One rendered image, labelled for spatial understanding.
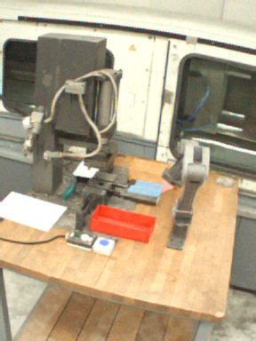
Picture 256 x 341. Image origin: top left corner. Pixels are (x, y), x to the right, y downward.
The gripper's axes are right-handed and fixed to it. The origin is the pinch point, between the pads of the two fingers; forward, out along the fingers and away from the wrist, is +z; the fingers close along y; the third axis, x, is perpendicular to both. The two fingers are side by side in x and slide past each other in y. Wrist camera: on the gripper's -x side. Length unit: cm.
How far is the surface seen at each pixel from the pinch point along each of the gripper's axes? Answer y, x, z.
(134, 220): 1.6, 12.2, 12.7
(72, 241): 16.3, 37.8, 22.7
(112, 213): 10.7, 12.7, 16.3
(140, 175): 11.3, -24.2, 11.5
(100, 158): 29.0, 8.3, 1.8
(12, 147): 91, -64, 73
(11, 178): 81, -66, 96
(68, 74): 61, 11, -21
